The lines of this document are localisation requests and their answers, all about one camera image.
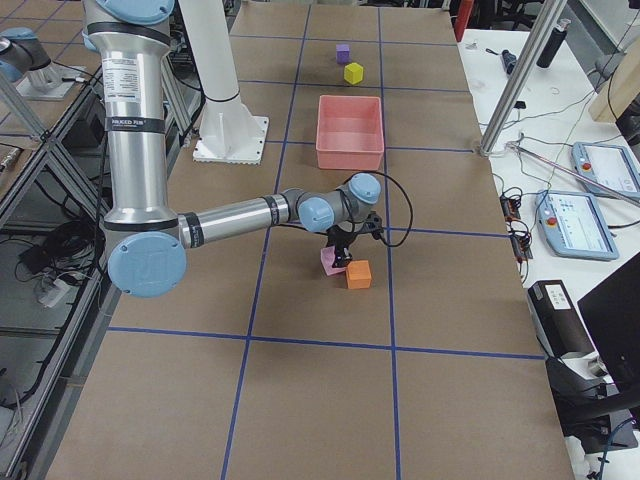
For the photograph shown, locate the light pink foam block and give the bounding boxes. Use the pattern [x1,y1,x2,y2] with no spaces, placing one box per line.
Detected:
[320,246,346,276]

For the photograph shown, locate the near blue teach pendant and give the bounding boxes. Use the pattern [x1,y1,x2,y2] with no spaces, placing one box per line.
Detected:
[535,190,619,261]

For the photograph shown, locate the pink plastic bin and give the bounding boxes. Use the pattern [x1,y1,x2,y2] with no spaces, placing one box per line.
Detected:
[316,95,385,171]

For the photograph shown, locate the yellow foam block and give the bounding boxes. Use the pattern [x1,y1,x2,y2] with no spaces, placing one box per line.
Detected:
[343,62,364,85]

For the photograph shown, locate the white camera stand base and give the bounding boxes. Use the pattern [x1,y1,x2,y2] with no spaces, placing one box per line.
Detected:
[178,0,269,165]

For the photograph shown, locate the black monitor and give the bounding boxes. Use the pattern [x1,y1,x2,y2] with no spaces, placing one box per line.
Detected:
[578,254,639,388]

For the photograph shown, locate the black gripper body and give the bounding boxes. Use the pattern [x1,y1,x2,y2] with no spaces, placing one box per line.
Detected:
[327,223,361,248]

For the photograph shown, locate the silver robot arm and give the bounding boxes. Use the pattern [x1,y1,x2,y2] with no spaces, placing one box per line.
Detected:
[84,1,381,298]
[1,27,52,83]

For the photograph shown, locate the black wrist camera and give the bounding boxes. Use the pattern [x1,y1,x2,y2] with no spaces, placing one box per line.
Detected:
[359,210,384,241]

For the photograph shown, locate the blue teach pendant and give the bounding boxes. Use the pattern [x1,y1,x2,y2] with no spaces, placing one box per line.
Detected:
[571,142,639,200]
[535,190,619,261]

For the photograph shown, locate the far blue teach pendant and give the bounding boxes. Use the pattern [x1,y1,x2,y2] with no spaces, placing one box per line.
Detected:
[571,142,639,200]

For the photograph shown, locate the aluminium frame post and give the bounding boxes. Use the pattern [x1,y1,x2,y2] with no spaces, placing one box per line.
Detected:
[479,0,567,157]

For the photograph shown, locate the metal rod green tip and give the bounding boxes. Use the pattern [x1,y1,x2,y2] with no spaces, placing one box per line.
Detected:
[506,142,639,207]

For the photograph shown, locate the purple foam block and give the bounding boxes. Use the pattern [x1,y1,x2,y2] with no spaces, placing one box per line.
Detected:
[335,44,351,65]

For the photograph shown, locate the black water bottle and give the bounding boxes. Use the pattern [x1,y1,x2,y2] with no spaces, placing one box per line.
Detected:
[536,18,571,69]

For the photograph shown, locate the orange foam block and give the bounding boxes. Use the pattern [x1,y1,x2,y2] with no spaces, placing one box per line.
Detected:
[345,260,372,290]

